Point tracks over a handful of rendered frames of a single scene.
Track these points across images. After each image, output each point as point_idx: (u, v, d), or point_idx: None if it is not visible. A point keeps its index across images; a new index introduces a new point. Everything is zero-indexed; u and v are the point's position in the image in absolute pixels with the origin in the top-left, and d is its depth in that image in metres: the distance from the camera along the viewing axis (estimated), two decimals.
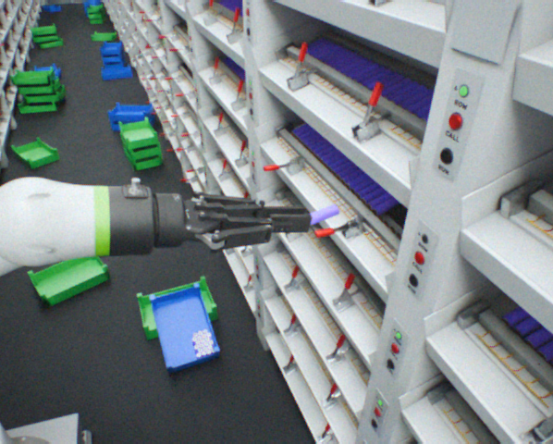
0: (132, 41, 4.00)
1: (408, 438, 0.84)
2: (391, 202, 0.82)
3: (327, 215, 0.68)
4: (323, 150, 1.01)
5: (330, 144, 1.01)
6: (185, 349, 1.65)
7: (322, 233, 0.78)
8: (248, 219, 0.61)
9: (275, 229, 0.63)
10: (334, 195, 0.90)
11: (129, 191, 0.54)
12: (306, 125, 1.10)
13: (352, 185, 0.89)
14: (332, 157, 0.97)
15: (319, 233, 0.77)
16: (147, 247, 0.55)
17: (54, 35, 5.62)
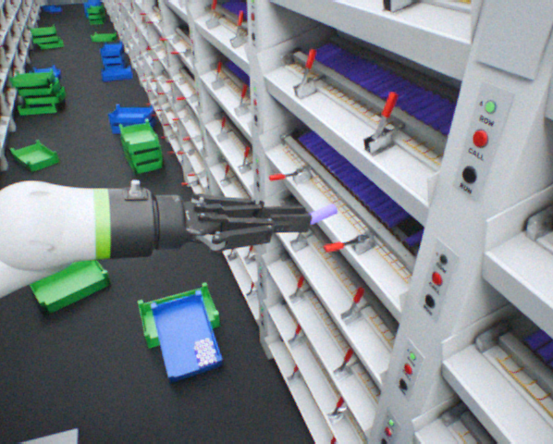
0: (132, 42, 3.97)
1: None
2: (402, 215, 0.79)
3: None
4: (330, 159, 0.98)
5: (337, 153, 0.98)
6: (187, 357, 1.62)
7: (331, 248, 0.75)
8: (248, 220, 0.61)
9: (275, 229, 0.63)
10: (342, 206, 0.87)
11: (129, 194, 0.54)
12: (313, 132, 1.07)
13: (362, 196, 0.86)
14: (339, 166, 0.94)
15: (328, 248, 0.74)
16: (148, 249, 0.55)
17: (53, 36, 5.59)
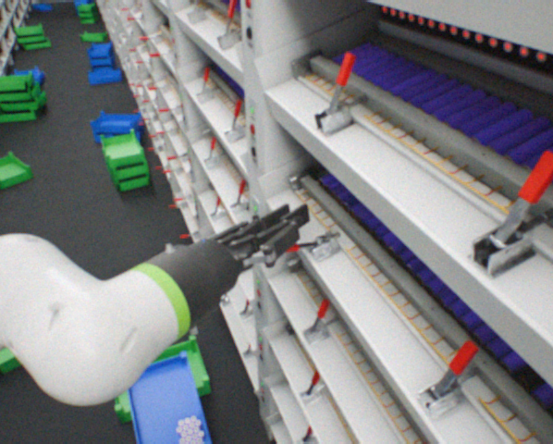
0: (121, 42, 3.63)
1: None
2: None
3: None
4: (374, 215, 0.65)
5: None
6: (168, 439, 1.28)
7: (473, 355, 0.40)
8: None
9: (258, 225, 0.66)
10: (394, 311, 0.53)
11: None
12: None
13: (437, 289, 0.52)
14: None
15: (475, 351, 0.40)
16: None
17: (40, 35, 5.25)
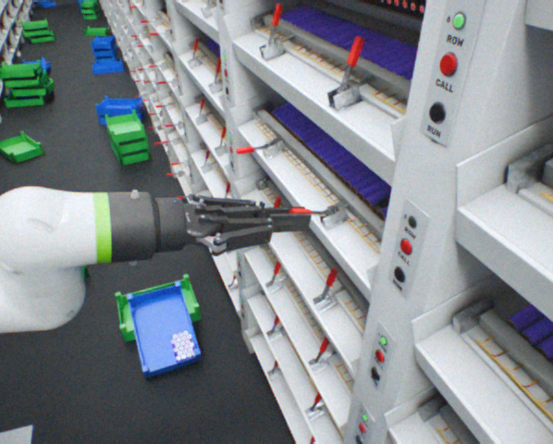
0: (123, 33, 3.89)
1: None
2: (379, 184, 0.71)
3: None
4: (304, 130, 0.90)
5: (313, 124, 0.90)
6: (165, 351, 1.54)
7: (299, 212, 0.66)
8: None
9: (264, 211, 0.67)
10: (313, 179, 0.79)
11: None
12: (287, 104, 0.99)
13: (336, 167, 0.78)
14: (314, 138, 0.86)
15: (295, 211, 0.66)
16: None
17: (45, 30, 5.51)
